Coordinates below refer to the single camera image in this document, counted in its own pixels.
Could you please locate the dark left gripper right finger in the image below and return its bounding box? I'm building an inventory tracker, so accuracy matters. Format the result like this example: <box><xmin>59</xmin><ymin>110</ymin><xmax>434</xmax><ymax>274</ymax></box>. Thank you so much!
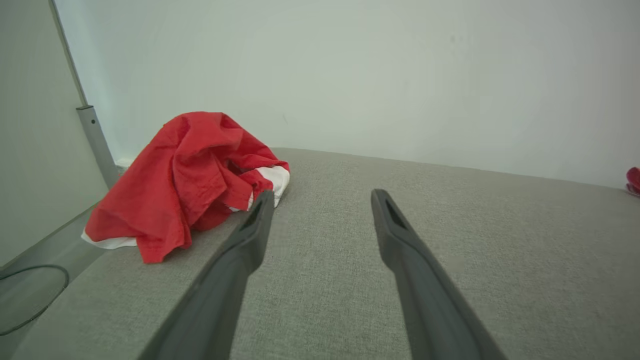
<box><xmin>371</xmin><ymin>188</ymin><xmax>508</xmax><ymax>360</ymax></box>

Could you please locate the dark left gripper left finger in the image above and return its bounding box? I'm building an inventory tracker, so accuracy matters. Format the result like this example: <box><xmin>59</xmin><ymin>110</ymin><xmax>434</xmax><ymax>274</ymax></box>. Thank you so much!
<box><xmin>140</xmin><ymin>190</ymin><xmax>276</xmax><ymax>360</ymax></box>

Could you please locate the red jersey top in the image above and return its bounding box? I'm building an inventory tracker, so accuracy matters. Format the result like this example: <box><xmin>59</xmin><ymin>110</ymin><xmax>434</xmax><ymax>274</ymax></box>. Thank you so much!
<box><xmin>81</xmin><ymin>111</ymin><xmax>291</xmax><ymax>264</ymax></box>

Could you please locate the red white sports jersey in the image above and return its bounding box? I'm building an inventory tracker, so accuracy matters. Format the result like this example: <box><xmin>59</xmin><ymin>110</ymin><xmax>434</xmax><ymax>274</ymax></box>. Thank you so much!
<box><xmin>625</xmin><ymin>166</ymin><xmax>640</xmax><ymax>197</ymax></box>

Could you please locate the black floor cable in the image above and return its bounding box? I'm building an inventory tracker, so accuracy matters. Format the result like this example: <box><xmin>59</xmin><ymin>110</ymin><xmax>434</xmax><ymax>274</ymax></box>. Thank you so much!
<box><xmin>0</xmin><ymin>264</ymin><xmax>70</xmax><ymax>337</ymax></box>

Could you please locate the grey metal partition post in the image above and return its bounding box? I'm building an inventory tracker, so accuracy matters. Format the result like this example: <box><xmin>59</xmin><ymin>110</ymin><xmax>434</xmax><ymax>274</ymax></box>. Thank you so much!
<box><xmin>48</xmin><ymin>0</ymin><xmax>121</xmax><ymax>190</ymax></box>

